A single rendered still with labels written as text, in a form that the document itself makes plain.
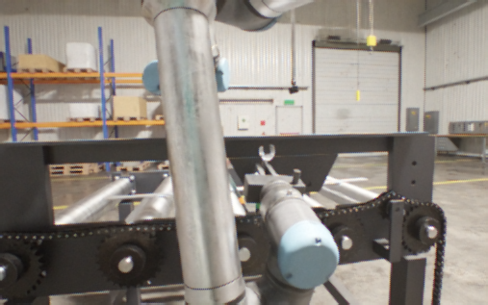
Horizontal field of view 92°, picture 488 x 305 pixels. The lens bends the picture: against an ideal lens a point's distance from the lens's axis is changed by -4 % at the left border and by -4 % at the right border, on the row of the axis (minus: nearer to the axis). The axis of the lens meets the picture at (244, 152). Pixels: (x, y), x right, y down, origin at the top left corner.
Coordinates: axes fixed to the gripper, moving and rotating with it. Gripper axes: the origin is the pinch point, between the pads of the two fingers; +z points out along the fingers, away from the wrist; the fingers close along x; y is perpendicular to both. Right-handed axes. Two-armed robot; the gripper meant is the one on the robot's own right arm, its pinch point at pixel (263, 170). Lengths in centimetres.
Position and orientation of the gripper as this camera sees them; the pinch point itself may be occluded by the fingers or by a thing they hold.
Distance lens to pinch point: 66.9
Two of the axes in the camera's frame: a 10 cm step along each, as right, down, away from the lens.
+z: -1.4, -3.4, 9.3
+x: -9.8, -0.6, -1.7
